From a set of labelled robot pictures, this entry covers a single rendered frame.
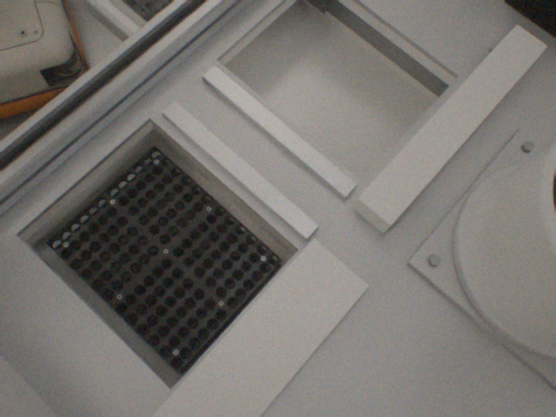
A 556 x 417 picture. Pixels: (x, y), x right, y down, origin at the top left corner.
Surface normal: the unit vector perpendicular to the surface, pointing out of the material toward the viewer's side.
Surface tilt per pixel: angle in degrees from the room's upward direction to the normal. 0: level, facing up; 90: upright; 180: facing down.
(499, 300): 90
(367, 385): 0
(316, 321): 0
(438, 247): 0
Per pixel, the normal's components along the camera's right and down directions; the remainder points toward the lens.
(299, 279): 0.06, -0.31
